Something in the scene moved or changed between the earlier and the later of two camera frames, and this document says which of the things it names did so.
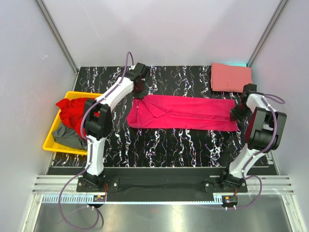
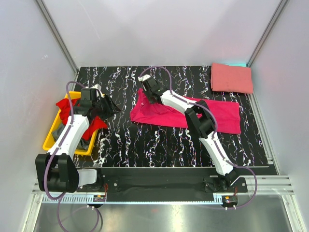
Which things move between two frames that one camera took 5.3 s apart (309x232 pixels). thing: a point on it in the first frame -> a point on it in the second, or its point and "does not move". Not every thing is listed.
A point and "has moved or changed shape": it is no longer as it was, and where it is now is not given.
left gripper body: (141, 88) -> (99, 105)
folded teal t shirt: (243, 64) does not move
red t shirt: (71, 112) does not move
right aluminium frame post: (281, 6) does not move
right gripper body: (244, 108) -> (148, 95)
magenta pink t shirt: (176, 111) has moved or changed shape
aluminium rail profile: (64, 189) does not move
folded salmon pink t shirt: (229, 78) does not move
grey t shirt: (65, 136) does not move
